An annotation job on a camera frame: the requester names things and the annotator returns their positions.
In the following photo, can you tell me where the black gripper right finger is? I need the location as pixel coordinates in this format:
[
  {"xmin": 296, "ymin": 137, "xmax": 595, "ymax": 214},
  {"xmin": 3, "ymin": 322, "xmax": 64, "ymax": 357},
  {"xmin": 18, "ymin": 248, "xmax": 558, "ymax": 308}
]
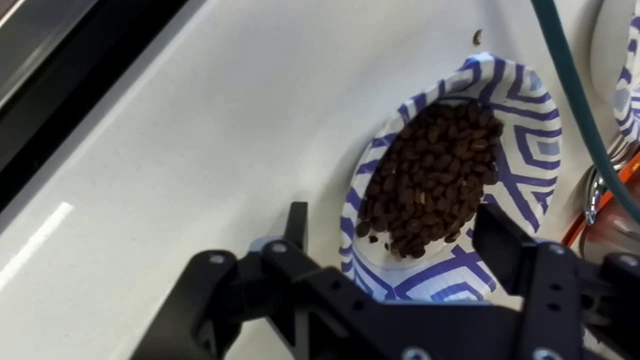
[{"xmin": 470, "ymin": 203, "xmax": 640, "ymax": 360}]

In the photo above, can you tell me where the paper bowl with blue pattern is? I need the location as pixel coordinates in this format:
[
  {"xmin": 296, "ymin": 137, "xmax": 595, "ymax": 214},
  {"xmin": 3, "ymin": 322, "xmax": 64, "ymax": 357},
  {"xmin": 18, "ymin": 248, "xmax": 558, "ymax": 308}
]
[
  {"xmin": 588, "ymin": 0, "xmax": 640, "ymax": 157},
  {"xmin": 338, "ymin": 51, "xmax": 567, "ymax": 307}
]

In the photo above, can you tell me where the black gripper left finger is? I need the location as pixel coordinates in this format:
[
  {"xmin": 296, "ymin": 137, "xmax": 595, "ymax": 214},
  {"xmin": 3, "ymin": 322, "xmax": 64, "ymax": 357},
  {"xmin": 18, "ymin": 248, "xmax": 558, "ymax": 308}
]
[{"xmin": 128, "ymin": 201, "xmax": 357, "ymax": 360}]

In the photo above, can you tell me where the orange red item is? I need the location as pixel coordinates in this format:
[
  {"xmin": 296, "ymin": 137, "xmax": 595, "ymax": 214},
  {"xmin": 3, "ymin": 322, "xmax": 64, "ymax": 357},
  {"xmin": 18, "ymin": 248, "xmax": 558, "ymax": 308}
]
[{"xmin": 562, "ymin": 151, "xmax": 640, "ymax": 258}]

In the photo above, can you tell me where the dark power cable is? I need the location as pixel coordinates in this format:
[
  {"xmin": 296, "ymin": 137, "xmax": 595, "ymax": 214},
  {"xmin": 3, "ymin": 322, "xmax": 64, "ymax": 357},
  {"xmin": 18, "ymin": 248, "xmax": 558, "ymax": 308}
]
[{"xmin": 531, "ymin": 0, "xmax": 640, "ymax": 227}]

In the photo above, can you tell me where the pile of coffee beans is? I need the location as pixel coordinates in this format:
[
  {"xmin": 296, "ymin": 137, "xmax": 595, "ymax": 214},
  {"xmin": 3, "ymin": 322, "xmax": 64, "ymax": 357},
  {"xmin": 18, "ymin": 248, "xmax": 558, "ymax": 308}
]
[{"xmin": 355, "ymin": 99, "xmax": 506, "ymax": 261}]

